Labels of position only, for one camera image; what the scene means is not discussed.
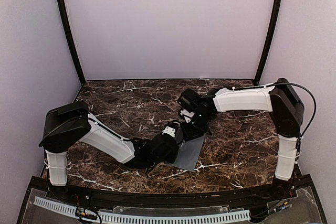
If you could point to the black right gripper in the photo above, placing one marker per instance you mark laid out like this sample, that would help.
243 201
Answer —
190 135

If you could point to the grey-blue paper envelope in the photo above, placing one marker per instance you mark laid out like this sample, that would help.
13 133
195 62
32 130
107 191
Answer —
188 154

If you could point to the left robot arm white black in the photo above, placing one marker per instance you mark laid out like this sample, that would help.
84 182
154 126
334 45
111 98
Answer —
72 123

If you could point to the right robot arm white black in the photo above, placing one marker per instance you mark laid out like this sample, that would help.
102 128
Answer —
278 99

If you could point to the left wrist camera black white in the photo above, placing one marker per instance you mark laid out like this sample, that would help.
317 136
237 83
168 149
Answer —
174 129

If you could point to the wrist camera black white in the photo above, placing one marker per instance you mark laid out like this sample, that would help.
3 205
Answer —
174 129
188 101

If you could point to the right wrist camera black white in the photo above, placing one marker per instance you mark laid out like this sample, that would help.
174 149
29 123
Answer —
188 101

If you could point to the black front table rail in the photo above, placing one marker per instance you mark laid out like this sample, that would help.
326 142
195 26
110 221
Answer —
260 199

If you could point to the small circuit board with wires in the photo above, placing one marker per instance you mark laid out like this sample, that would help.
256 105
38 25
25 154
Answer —
84 214

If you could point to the grey slotted cable duct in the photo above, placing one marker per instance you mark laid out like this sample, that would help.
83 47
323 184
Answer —
122 214

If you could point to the black right corner frame post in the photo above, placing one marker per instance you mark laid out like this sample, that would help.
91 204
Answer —
268 41

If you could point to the black corner frame post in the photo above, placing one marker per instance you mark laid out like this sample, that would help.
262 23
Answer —
70 41
268 41

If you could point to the black left corner frame post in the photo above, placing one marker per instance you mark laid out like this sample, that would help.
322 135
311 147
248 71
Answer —
70 41

